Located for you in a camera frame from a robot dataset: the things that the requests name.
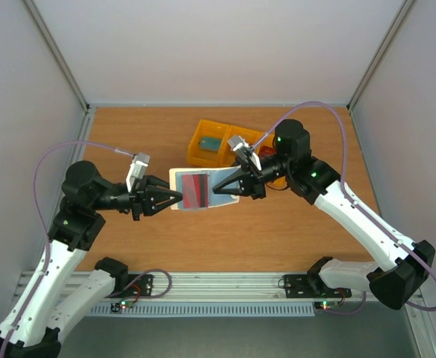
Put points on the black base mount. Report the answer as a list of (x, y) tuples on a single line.
[(138, 287), (297, 286)]

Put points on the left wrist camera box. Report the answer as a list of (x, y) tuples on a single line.
[(137, 170)]

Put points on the aluminium front rail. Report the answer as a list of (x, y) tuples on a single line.
[(227, 286)]

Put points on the beige card holder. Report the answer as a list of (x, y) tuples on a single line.
[(215, 175)]

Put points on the green card in bin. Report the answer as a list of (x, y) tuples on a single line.
[(208, 143)]

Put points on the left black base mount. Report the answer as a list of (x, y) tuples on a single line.
[(138, 287)]

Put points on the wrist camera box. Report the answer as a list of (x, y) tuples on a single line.
[(244, 153), (137, 170)]

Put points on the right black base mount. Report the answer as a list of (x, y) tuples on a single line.
[(297, 286)]

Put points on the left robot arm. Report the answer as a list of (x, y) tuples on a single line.
[(40, 321)]

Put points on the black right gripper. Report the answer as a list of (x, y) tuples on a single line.
[(254, 179)]

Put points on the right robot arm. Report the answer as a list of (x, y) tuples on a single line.
[(399, 265)]

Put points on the red card in bin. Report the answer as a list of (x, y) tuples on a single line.
[(266, 151)]

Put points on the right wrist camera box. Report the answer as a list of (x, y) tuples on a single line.
[(244, 153)]

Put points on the red VIP credit card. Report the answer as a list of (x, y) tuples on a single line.
[(194, 191)]

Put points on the grey slotted cable duct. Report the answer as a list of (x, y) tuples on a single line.
[(205, 310)]

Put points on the yellow plastic bin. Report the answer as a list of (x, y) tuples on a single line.
[(198, 157), (251, 136)]

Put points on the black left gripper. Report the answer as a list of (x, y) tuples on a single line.
[(144, 199)]

